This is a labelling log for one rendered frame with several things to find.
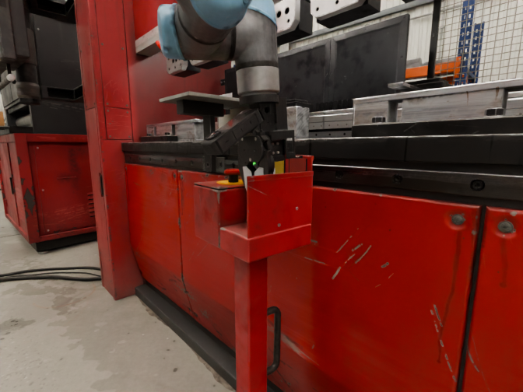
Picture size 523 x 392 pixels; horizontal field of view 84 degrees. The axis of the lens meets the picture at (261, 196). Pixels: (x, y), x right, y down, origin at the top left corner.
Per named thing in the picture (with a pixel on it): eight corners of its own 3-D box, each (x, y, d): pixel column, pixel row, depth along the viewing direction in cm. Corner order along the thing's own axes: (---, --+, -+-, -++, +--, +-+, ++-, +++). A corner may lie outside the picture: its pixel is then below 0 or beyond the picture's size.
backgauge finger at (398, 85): (370, 94, 73) (371, 74, 73) (409, 104, 91) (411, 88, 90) (422, 88, 65) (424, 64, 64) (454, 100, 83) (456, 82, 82)
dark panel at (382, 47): (225, 139, 195) (224, 70, 187) (227, 139, 196) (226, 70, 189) (398, 134, 114) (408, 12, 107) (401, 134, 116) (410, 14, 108)
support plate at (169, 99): (159, 102, 90) (159, 99, 90) (227, 109, 108) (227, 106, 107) (188, 95, 77) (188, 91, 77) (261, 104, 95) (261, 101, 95)
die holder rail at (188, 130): (147, 142, 159) (146, 124, 158) (158, 142, 163) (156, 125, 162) (195, 141, 124) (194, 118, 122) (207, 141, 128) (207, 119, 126)
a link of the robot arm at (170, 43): (158, -23, 37) (240, -13, 41) (155, 14, 47) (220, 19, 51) (166, 44, 39) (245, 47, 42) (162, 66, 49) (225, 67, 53)
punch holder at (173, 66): (166, 75, 132) (164, 35, 129) (184, 78, 138) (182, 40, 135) (183, 68, 121) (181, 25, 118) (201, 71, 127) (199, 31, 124)
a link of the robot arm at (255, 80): (253, 64, 46) (226, 74, 52) (255, 95, 47) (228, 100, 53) (287, 68, 51) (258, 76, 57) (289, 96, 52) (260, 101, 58)
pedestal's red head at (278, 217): (194, 236, 65) (191, 154, 62) (251, 224, 74) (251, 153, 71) (248, 264, 49) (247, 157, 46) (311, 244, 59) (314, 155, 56)
